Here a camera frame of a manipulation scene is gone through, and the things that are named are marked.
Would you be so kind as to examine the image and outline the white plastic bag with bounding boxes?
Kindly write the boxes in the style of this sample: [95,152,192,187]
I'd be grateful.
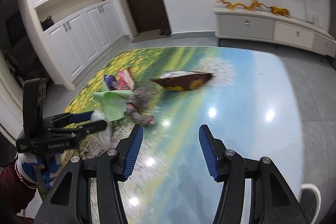
[89,109,112,151]

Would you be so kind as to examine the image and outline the green paper sheet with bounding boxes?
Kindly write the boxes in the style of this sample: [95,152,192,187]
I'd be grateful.
[92,81,132,122]

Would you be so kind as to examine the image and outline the small purple wrapper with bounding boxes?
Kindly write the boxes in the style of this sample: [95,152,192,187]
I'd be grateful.
[104,75,117,90]

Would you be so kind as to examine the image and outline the pink tissue pack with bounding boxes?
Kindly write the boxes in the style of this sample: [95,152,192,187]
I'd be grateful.
[117,67,134,90]

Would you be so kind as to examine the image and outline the brown chip bag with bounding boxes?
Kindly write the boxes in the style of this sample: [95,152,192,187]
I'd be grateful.
[151,71,213,92]

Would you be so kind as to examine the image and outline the white round trash bin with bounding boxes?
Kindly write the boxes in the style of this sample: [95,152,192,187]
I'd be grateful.
[299,184,322,224]

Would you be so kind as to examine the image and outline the left gloved hand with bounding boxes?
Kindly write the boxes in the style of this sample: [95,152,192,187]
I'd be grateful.
[15,151,63,190]

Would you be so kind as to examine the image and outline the white lower shoe cabinets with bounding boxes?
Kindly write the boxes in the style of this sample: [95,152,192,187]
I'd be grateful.
[44,0,124,81]

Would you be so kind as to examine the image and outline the black bag in niche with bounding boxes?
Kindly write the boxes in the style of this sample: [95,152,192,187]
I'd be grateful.
[40,15,54,31]

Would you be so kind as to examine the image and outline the brown door mat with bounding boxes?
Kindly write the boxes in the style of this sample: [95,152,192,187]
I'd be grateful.
[131,29,171,43]

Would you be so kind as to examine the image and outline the pair of dark shoes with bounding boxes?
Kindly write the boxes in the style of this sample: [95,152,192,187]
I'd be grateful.
[159,22,171,36]

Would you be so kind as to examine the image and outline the white TV console cabinet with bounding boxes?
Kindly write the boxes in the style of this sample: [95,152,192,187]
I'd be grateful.
[213,7,335,58]

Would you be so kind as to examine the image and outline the golden dragon ornament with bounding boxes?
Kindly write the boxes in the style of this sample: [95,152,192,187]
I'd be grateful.
[216,0,290,18]

